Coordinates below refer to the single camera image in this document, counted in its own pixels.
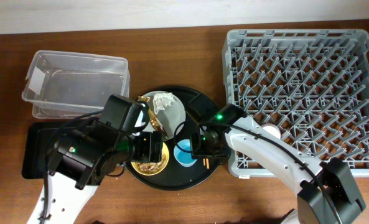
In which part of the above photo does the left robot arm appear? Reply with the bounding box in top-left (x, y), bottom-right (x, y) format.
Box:
top-left (28, 95), bottom-right (162, 223)

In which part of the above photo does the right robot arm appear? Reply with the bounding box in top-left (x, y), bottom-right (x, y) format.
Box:
top-left (186, 95), bottom-right (366, 223)

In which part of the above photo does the white round plate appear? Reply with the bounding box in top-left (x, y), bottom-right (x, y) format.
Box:
top-left (141, 91), bottom-right (186, 141)

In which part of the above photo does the pink plastic cup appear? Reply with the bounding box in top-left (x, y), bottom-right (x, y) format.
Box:
top-left (261, 123), bottom-right (281, 139)

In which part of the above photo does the clear plastic bin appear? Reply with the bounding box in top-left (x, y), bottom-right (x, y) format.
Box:
top-left (21, 50), bottom-right (130, 119)

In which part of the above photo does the crumpled white napkin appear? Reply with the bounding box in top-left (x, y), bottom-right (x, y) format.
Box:
top-left (152, 93), bottom-right (175, 114)

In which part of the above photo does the black rectangular tray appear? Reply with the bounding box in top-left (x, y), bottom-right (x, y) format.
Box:
top-left (21, 121), bottom-right (64, 179)

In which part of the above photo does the round black tray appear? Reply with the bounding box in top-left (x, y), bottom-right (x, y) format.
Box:
top-left (126, 86), bottom-right (221, 190)

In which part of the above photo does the light blue plastic cup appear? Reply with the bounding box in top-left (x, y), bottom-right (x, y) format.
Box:
top-left (174, 139), bottom-right (197, 167)

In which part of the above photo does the grey dishwasher rack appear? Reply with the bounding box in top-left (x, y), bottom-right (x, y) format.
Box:
top-left (222, 29), bottom-right (369, 177)

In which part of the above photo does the gold foil wrapper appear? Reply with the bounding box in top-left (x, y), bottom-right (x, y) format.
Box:
top-left (138, 96), bottom-right (167, 138)

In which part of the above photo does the wooden chopstick right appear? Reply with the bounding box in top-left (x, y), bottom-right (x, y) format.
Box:
top-left (205, 159), bottom-right (210, 169)

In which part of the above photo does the yellow bowl with food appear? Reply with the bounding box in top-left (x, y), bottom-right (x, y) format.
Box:
top-left (131, 143), bottom-right (170, 176)

